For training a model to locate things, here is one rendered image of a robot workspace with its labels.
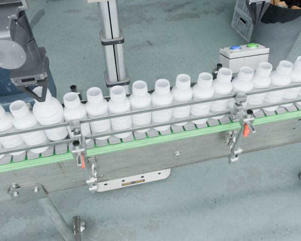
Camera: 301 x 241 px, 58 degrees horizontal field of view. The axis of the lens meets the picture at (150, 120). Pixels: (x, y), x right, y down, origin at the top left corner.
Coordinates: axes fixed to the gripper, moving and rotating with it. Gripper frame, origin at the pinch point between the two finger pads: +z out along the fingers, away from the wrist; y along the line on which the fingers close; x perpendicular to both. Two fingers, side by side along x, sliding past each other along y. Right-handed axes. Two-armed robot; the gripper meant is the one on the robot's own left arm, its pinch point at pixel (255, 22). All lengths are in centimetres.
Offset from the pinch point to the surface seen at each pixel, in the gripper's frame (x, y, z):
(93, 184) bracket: -18, -59, 36
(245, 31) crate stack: 192, 106, 46
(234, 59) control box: -3.5, -8.5, 9.7
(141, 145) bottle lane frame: -17, -43, 27
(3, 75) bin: 46, -95, 18
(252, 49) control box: -1.9, -1.5, 7.8
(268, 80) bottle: -17.7, -5.2, 12.7
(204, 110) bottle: -17.1, -23.9, 18.9
